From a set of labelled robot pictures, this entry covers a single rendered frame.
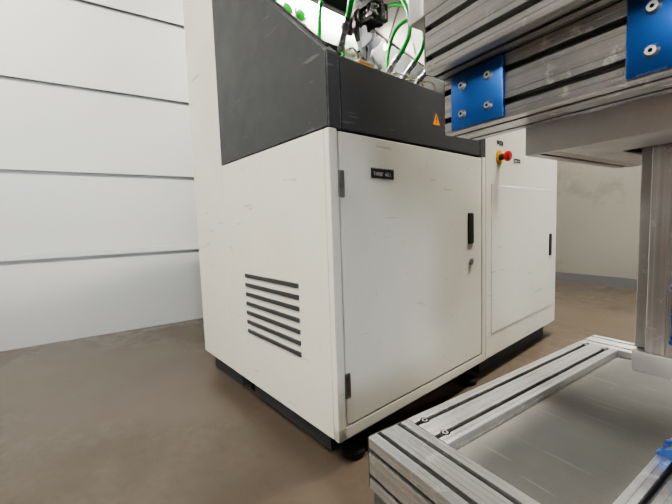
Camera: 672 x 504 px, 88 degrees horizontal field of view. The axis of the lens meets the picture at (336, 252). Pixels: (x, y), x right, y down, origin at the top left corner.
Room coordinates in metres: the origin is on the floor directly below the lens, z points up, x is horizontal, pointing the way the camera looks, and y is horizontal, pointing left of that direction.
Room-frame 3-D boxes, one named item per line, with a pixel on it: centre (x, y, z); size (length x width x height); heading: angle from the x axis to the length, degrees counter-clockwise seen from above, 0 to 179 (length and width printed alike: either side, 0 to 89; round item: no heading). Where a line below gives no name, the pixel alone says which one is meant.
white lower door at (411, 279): (1.00, -0.25, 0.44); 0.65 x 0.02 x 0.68; 130
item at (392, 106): (1.01, -0.25, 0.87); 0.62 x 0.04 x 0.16; 130
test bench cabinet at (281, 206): (1.22, -0.07, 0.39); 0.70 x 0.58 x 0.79; 130
